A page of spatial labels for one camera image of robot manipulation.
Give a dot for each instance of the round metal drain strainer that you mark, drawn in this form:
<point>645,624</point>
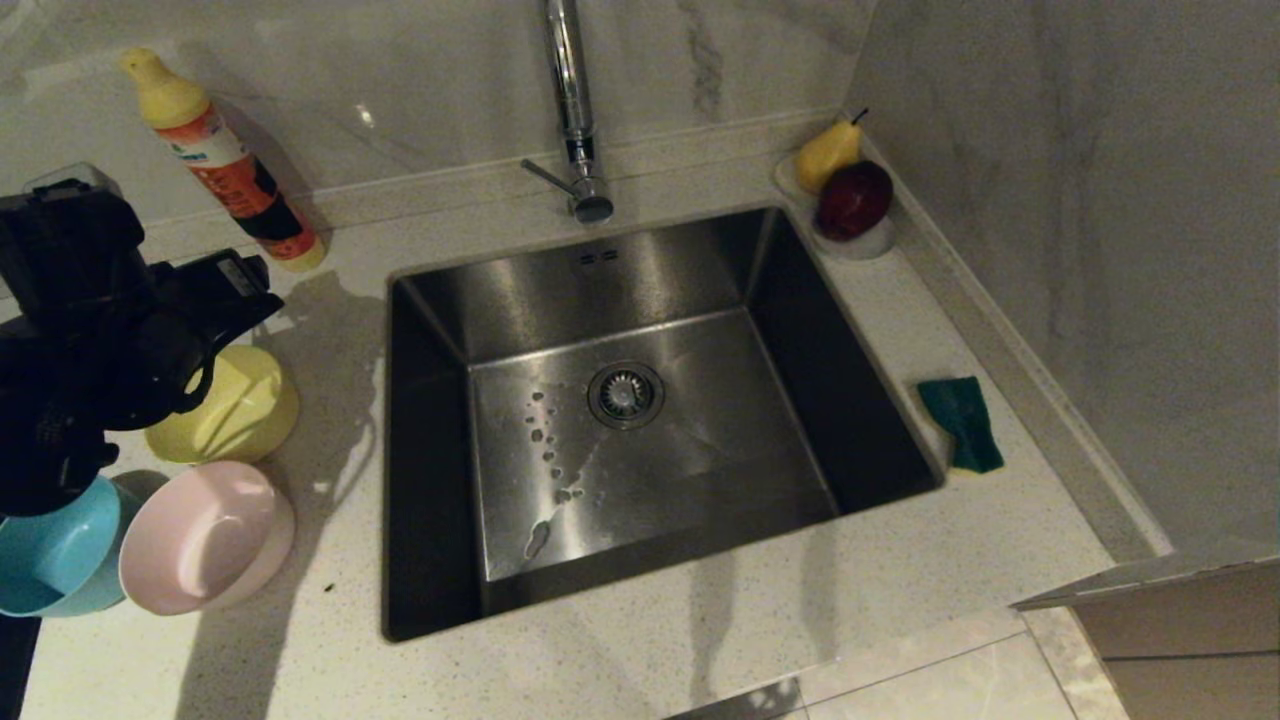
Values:
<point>626,395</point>

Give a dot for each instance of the orange yellow detergent bottle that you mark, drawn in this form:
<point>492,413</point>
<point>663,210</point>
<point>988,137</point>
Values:
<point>215,150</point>

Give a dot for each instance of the blue plastic bowl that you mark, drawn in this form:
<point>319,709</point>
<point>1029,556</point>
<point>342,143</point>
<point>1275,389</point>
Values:
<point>60,560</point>

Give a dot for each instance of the black glass cooktop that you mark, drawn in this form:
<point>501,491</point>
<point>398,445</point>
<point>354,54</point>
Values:
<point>15,670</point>

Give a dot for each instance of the small white fruit dish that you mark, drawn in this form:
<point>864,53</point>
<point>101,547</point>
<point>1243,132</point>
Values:
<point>870,248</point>

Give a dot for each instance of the dark red apple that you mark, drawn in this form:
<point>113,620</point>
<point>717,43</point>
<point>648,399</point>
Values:
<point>855,200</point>

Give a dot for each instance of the pink plastic bowl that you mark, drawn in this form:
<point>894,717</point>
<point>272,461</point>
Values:
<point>200,540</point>

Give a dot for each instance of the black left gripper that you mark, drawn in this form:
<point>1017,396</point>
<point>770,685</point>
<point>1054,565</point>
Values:
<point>70,250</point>

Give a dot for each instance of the stainless steel sink basin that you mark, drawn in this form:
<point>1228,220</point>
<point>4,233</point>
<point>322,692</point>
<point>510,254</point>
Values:
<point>700,480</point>

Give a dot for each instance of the light wooden cabinet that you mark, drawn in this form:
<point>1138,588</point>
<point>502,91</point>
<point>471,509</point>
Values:
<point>1190,640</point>

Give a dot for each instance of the yellow pear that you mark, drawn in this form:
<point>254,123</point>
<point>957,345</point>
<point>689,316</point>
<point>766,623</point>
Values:
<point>825,155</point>

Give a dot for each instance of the yellow plastic bowl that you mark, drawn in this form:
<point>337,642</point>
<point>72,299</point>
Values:
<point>250,410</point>

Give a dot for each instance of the yellow green sponge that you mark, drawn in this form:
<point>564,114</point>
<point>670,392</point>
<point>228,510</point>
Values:
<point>962,420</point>

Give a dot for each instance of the chrome faucet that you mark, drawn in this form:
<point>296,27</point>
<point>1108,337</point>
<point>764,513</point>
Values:
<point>572,100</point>

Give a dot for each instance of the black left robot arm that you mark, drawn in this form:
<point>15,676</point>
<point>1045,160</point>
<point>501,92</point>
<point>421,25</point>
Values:
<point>50,430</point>

